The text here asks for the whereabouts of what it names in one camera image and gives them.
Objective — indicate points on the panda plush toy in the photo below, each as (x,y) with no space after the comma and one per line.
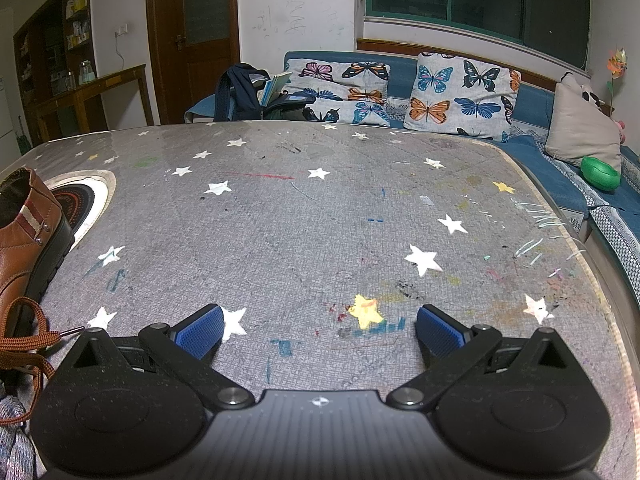
(587,94)

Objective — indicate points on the brown shoelace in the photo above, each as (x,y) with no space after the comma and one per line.
(30,342)

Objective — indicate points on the dark blue backpack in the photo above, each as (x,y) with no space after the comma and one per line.
(240,90)

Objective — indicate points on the round built-in induction cooktop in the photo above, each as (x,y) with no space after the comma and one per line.
(82,200)

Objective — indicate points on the white wall socket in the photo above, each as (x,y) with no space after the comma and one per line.
(120,30)

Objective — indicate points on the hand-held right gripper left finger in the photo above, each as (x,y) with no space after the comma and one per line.
(200,332)

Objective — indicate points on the large glass jar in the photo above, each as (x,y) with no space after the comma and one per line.
(86,73)

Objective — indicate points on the grey knit cloth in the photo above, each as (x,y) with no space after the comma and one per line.
(12,440)

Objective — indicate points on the beige cushion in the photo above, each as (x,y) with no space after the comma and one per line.
(580,130)

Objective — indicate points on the butterfly print cushion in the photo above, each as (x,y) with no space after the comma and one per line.
(460,95)
(330,90)

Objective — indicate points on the brown wooden door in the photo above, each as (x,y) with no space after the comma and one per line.
(200,75)

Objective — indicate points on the wooden side table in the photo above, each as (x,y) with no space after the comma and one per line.
(115,77)

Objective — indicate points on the brown leather shoe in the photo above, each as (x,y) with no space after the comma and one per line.
(20,255)

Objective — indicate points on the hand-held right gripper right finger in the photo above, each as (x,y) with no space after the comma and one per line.
(440,332)

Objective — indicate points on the small glass jar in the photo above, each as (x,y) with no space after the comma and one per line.
(69,81)

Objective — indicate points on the pink toy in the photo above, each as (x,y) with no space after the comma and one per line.
(621,130)

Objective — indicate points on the light blue book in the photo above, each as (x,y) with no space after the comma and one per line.
(277,85)

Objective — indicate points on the orange paper flower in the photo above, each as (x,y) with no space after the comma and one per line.
(617,62)

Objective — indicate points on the grey star-print tablecloth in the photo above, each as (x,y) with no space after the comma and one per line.
(325,235)

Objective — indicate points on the blue sofa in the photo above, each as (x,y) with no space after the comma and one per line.
(400,75)

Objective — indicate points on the wooden shelf cabinet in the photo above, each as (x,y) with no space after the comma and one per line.
(50,35)

